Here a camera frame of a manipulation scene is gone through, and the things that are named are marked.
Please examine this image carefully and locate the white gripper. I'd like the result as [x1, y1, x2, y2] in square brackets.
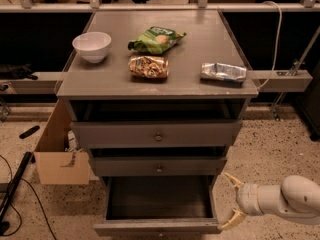
[219, 173, 260, 231]

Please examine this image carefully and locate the grey bottom drawer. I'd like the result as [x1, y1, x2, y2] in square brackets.
[94, 176, 220, 237]

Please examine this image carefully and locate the grey drawer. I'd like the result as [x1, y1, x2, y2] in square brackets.
[94, 176, 220, 237]
[71, 120, 242, 149]
[89, 147, 227, 177]

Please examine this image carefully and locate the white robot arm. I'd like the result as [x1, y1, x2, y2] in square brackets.
[219, 173, 320, 231]

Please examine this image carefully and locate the grey middle drawer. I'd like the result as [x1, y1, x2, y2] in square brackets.
[89, 147, 227, 177]

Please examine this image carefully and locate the grey wooden drawer cabinet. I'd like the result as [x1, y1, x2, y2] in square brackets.
[55, 9, 260, 182]

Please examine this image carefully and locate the grey top drawer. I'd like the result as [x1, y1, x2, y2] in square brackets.
[71, 120, 242, 149]

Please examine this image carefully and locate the silver foil snack bag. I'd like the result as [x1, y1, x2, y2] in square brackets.
[200, 63, 247, 83]

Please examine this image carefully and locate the brown snack bag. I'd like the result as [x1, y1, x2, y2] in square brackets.
[128, 55, 169, 79]

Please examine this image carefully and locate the green chip bag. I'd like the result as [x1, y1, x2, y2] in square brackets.
[128, 26, 186, 55]

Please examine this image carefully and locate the cardboard box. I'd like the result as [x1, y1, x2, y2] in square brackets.
[34, 101, 91, 185]

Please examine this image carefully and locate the white bowl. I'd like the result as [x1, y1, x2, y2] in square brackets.
[72, 32, 112, 63]

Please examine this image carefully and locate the small black floor object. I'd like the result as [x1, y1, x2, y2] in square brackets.
[19, 125, 40, 139]

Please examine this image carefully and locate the black bar on floor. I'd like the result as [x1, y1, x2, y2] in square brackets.
[0, 152, 32, 236]

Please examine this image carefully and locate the white cable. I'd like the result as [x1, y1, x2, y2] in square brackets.
[256, 0, 284, 92]

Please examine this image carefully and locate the black floor cable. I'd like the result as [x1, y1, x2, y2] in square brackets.
[0, 154, 58, 240]

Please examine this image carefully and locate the black bag on rail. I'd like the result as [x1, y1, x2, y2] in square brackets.
[0, 64, 38, 80]

